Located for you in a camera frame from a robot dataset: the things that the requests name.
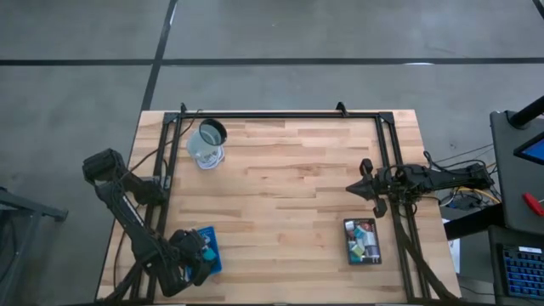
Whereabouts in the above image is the blue plastic basket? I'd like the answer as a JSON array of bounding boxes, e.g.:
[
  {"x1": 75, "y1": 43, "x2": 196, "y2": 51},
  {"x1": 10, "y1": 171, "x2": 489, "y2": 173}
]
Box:
[{"x1": 186, "y1": 224, "x2": 224, "y2": 281}]

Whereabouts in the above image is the black desk pole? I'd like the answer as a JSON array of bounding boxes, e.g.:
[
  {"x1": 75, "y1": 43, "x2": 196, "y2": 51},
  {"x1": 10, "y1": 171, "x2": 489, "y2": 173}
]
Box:
[{"x1": 507, "y1": 96, "x2": 544, "y2": 131}]

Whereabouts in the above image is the white paper sheet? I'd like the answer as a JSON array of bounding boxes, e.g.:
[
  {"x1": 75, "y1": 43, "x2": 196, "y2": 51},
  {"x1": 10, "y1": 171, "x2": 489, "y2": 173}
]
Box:
[{"x1": 441, "y1": 218, "x2": 462, "y2": 275}]

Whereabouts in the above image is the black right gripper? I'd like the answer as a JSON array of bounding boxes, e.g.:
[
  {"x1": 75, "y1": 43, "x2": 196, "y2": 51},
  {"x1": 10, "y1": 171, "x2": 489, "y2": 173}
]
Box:
[{"x1": 345, "y1": 157, "x2": 403, "y2": 219}]

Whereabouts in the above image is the grey metal table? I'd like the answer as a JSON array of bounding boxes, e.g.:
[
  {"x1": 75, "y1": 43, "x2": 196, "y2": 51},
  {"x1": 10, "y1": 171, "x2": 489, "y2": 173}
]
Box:
[{"x1": 0, "y1": 185, "x2": 70, "y2": 306}]

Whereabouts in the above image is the red hand tool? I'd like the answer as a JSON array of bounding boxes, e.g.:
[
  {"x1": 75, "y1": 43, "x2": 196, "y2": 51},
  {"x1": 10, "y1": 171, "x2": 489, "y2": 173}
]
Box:
[{"x1": 523, "y1": 190, "x2": 544, "y2": 218}]

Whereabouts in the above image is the backlit keyboard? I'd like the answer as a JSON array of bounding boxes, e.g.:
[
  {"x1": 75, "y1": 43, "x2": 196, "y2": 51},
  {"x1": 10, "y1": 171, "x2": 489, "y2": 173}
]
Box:
[{"x1": 497, "y1": 245, "x2": 544, "y2": 301}]

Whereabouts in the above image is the black aluminium table frame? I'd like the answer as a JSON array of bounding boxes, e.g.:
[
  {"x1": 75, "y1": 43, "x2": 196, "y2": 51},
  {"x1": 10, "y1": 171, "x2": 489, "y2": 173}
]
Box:
[{"x1": 98, "y1": 101, "x2": 462, "y2": 303}]

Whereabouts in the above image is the grey operator desk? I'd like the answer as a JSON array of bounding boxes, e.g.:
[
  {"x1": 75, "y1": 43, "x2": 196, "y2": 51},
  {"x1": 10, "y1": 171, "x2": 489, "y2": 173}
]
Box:
[{"x1": 489, "y1": 109, "x2": 544, "y2": 237}]

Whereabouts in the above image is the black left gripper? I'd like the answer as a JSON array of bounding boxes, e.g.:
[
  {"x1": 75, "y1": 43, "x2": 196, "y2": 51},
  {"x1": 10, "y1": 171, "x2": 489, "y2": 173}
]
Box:
[{"x1": 169, "y1": 229, "x2": 218, "y2": 285}]

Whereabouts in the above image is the floor cable bundle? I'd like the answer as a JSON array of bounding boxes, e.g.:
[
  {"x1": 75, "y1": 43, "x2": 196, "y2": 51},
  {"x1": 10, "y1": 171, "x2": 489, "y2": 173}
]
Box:
[{"x1": 424, "y1": 144, "x2": 505, "y2": 212}]

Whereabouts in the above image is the black plastic basket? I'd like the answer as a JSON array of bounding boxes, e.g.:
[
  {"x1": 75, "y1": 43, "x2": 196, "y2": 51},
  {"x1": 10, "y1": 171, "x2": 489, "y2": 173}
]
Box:
[{"x1": 343, "y1": 218, "x2": 383, "y2": 266}]

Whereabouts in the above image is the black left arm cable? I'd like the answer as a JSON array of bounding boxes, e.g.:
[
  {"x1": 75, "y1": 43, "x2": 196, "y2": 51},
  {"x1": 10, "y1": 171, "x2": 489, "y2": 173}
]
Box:
[{"x1": 122, "y1": 109, "x2": 203, "y2": 175}]

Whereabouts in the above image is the thin dark brown cable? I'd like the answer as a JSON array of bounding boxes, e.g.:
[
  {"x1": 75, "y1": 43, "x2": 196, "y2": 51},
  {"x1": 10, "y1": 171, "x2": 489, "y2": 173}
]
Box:
[{"x1": 112, "y1": 231, "x2": 128, "y2": 290}]

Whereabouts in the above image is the tablet screen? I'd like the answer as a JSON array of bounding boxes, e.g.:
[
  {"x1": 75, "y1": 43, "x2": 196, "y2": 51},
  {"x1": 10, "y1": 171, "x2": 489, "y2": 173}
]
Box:
[{"x1": 513, "y1": 133, "x2": 544, "y2": 167}]

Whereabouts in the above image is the white coiled cable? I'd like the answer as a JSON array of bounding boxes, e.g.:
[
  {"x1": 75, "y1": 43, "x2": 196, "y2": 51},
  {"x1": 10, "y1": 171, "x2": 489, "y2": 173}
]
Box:
[{"x1": 195, "y1": 146, "x2": 226, "y2": 171}]

